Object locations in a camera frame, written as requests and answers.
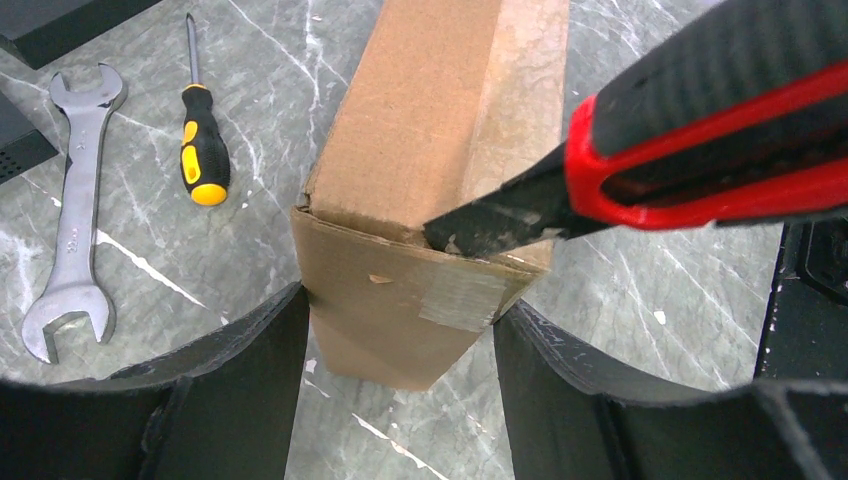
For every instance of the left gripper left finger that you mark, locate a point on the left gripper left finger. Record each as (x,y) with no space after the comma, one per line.
(220,407)

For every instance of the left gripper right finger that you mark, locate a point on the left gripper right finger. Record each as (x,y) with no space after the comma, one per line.
(575,412)

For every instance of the brown cardboard express box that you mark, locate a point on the brown cardboard express box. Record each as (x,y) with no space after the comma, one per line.
(450,99)

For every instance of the red black utility knife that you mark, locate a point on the red black utility knife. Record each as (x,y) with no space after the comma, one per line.
(740,118)

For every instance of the silver open-end wrench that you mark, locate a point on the silver open-end wrench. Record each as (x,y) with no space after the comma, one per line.
(72,289)

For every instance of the yellow black screwdriver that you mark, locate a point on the yellow black screwdriver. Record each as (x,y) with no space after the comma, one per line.
(204,157)

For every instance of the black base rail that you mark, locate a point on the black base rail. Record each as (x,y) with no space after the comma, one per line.
(804,335)

